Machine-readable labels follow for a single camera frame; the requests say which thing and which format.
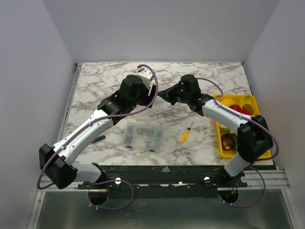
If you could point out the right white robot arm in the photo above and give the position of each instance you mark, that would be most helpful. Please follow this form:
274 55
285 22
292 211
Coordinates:
253 136

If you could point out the yellow handle screwdriver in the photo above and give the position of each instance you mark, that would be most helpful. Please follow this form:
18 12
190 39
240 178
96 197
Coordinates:
185 135

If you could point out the black toothed plastic part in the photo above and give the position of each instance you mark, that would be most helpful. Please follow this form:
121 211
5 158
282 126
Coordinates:
98 139

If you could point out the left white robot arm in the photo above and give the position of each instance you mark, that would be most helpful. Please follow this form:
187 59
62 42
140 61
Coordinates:
57 161

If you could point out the dark purple onion toy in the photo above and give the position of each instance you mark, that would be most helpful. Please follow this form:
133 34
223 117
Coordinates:
227 142

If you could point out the red apple toy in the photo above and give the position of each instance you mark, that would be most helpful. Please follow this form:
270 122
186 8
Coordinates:
241 110

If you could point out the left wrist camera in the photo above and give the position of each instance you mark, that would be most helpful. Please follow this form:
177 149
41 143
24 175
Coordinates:
145 74

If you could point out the yellow plastic tray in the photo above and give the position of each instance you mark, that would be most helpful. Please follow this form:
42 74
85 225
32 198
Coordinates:
222 129

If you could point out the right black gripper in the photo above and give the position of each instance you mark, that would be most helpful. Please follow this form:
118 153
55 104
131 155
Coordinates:
171 96

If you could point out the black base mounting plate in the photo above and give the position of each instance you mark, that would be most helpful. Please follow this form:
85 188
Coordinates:
164 182

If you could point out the yellow banana bunch toy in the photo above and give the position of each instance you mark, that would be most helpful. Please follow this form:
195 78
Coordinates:
245 100

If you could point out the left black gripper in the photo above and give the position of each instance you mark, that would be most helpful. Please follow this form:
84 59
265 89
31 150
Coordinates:
148 98

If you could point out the clear screw organizer box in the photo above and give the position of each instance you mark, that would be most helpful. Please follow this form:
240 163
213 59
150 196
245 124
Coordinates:
143 136

